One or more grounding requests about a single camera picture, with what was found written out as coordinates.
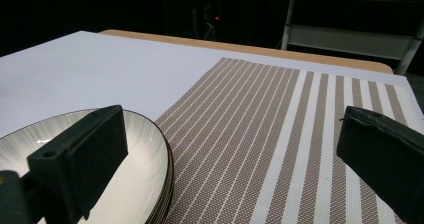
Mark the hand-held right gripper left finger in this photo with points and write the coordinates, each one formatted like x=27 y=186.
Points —
x=83 y=157

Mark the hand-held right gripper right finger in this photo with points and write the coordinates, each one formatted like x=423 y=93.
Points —
x=383 y=157

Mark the white plate with dark rim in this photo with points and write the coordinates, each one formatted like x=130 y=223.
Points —
x=167 y=200
x=143 y=170

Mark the white board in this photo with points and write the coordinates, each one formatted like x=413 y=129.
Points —
x=100 y=74

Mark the brown white striped placemat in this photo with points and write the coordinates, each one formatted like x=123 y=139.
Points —
x=250 y=134

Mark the wooden table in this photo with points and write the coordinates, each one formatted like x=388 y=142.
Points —
x=266 y=52

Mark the black device with red light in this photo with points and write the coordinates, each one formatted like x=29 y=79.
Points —
x=217 y=18

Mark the white metal frame desk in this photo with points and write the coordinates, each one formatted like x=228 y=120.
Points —
x=350 y=39

